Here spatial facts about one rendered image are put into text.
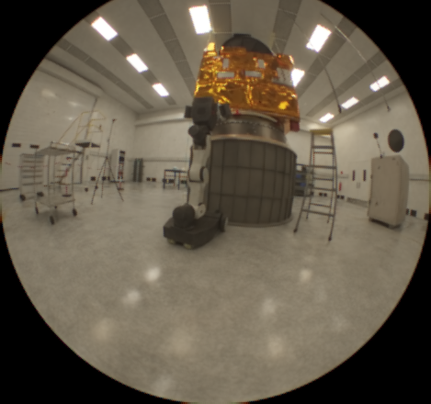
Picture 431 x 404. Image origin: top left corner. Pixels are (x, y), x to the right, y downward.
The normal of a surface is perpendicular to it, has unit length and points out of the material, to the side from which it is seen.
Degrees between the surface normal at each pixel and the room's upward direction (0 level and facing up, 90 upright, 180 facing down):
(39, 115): 90
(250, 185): 90
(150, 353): 0
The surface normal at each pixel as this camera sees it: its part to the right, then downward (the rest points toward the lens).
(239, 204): -0.22, 0.06
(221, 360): 0.07, -0.99
